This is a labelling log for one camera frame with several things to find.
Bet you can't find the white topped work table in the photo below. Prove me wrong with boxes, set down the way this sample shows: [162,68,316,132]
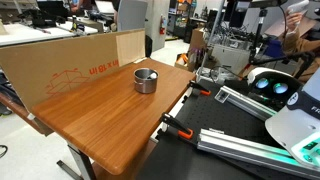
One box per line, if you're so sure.
[0,21,99,47]

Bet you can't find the grey equipment box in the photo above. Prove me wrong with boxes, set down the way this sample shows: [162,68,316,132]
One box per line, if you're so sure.
[211,43,251,75]

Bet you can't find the brown cardboard panel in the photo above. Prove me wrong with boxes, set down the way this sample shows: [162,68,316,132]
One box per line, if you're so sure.
[0,28,147,113]

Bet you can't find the black perforated breadboard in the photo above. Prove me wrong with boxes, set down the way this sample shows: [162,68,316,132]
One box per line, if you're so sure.
[138,79,320,180]

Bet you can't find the black camera stand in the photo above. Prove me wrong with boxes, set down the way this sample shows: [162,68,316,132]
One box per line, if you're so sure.
[248,8,315,79]

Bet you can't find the open box with orange contents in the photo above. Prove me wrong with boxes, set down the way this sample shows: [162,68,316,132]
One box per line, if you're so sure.
[174,53,198,72]

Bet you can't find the white VR headset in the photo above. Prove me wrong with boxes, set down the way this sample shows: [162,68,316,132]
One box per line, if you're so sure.
[246,67,304,109]

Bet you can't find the blue plastic bin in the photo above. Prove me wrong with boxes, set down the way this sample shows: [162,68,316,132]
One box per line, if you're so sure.
[264,39,288,58]

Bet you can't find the steel metal bowl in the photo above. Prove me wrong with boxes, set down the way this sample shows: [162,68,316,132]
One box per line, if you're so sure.
[133,67,160,95]

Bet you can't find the black stereo camera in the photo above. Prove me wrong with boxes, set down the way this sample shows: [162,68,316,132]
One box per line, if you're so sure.
[245,0,288,9]

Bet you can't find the long aluminium extrusion rail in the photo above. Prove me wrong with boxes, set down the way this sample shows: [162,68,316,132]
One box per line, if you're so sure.
[196,128,320,180]

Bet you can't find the forearm in brown sleeve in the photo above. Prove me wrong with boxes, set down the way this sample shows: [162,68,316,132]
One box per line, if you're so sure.
[281,29,320,84]

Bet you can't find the grey metal table frame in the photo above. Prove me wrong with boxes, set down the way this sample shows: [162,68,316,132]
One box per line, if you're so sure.
[56,143,98,180]

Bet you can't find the grey panel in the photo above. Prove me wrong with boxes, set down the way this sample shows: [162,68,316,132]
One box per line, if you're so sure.
[117,0,148,33]

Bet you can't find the slanted metal pole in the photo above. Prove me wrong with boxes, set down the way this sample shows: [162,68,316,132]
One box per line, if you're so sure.
[196,0,227,82]

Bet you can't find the person's hand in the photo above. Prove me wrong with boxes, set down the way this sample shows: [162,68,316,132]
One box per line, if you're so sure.
[285,11,304,35]

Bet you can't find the aluminium rail with end bracket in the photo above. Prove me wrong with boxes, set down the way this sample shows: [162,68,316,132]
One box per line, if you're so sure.
[214,85,279,122]

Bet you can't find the black cable loop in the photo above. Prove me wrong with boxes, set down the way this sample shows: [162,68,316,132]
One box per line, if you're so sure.
[208,64,249,85]

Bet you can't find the brown cardboard box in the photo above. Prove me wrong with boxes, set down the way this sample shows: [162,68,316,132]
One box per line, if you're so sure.
[189,27,209,52]

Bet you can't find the black orange spring clamp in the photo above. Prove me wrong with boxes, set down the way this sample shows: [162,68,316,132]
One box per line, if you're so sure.
[187,80,212,98]
[159,112,195,141]

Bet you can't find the dark wooden side table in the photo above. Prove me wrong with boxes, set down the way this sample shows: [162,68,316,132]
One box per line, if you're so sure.
[0,91,54,137]

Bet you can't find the black floor cable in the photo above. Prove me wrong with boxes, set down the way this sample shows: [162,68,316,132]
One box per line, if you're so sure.
[0,144,9,160]

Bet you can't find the marker with white cap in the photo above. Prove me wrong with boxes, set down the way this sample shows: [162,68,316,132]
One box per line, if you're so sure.
[143,72,158,81]

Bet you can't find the white VR controller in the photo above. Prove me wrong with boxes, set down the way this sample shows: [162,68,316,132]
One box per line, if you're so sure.
[287,0,311,16]

